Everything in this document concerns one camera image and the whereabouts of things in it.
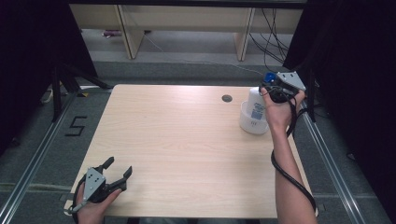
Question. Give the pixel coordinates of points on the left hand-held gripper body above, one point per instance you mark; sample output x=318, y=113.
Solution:
x=93, y=185

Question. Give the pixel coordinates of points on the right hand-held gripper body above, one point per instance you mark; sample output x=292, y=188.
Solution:
x=289, y=81

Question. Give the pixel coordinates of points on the white bottle with blue pump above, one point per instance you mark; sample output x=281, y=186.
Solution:
x=257, y=104

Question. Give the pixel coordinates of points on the clear plastic cup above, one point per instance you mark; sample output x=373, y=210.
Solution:
x=250, y=126

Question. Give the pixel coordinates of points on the person's left hand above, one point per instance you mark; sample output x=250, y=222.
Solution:
x=91, y=211

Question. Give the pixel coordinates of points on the person's right hand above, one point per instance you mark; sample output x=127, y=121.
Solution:
x=280, y=115

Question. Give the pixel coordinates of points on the dark curtain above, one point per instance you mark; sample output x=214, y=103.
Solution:
x=28, y=56
x=358, y=77

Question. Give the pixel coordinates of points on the light wooden background desk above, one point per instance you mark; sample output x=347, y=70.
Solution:
x=186, y=18

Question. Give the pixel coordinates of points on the small pink object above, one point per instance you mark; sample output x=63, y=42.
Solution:
x=111, y=33

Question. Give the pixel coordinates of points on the metal floor rail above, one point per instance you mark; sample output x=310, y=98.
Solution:
x=330, y=168
x=31, y=168

